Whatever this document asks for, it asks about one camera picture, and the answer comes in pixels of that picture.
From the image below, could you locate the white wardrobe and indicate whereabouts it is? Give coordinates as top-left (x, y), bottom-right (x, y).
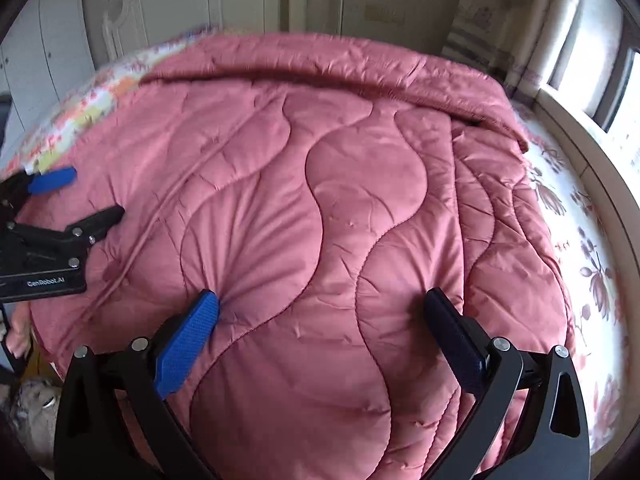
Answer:
top-left (0, 0), bottom-right (97, 162)

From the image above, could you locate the white wooden headboard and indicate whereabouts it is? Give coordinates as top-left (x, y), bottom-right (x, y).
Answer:
top-left (103, 0), bottom-right (307, 61)

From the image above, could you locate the pink quilted jacket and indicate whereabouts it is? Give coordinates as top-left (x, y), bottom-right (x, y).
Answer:
top-left (22, 34), bottom-right (575, 479)

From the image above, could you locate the beige wall socket panel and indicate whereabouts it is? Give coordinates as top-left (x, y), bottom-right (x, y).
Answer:
top-left (363, 3), bottom-right (405, 25)

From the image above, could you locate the floral bed sheet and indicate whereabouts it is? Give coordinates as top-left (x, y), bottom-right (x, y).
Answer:
top-left (1, 32), bottom-right (627, 452)

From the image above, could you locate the person's left hand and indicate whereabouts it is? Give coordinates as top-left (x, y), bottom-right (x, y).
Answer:
top-left (6, 302), bottom-right (32, 359)

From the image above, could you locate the dark framed window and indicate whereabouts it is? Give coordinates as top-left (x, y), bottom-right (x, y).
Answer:
top-left (544, 8), bottom-right (640, 137)

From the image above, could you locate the patterned striped curtain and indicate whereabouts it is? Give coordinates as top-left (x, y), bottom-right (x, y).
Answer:
top-left (442, 0), bottom-right (579, 100)

